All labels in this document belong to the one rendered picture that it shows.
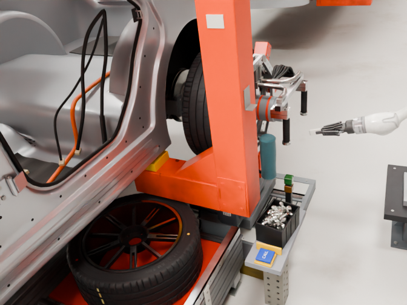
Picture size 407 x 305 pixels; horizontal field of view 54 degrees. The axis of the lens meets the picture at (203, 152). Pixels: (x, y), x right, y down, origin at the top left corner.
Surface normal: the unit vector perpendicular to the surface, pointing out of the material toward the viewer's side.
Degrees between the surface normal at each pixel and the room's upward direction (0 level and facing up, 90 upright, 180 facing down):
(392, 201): 0
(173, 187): 90
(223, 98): 90
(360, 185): 0
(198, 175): 90
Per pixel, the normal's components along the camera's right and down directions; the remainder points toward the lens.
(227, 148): -0.45, 0.52
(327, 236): -0.11, -0.84
